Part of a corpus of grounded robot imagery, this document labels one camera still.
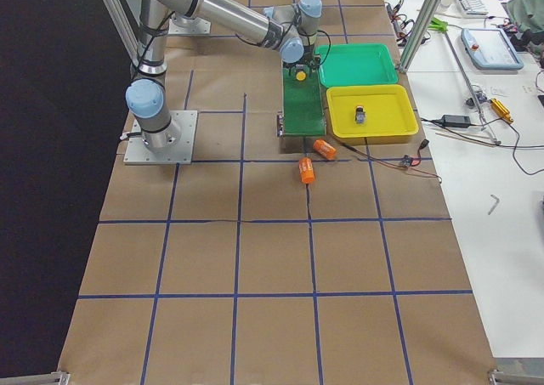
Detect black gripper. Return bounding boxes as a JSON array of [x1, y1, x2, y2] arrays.
[[283, 54, 320, 79]]

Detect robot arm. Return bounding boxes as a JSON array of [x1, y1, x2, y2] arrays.
[[126, 0, 322, 154]]

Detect green plastic tray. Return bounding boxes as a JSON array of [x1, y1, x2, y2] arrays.
[[315, 43, 398, 88]]

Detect green conveyor belt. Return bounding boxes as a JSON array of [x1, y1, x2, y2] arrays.
[[276, 67, 326, 137]]

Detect yellow plastic tray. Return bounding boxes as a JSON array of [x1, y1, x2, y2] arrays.
[[326, 84, 419, 144]]

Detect green plastic clip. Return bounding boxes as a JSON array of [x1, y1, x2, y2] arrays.
[[428, 17, 449, 33]]

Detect small circuit board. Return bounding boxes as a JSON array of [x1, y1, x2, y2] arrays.
[[399, 155, 413, 168]]

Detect black power adapter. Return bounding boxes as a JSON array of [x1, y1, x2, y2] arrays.
[[441, 115, 472, 128]]

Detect wooden stick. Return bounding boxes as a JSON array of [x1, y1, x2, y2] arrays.
[[434, 132, 501, 148]]

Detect teach pendant tablet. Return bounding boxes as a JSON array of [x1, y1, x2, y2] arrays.
[[461, 28, 524, 71]]

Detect gold power resistor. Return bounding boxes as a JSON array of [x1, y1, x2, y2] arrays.
[[489, 98, 513, 124]]

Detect metal allen key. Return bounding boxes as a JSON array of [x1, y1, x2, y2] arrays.
[[487, 194, 500, 215]]

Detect aluminium frame post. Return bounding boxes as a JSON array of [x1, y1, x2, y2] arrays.
[[397, 0, 441, 73]]

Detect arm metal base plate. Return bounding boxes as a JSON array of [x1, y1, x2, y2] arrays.
[[123, 110, 198, 165], [168, 13, 211, 37]]

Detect red and black wires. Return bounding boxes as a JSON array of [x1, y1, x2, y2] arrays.
[[337, 137, 443, 186]]

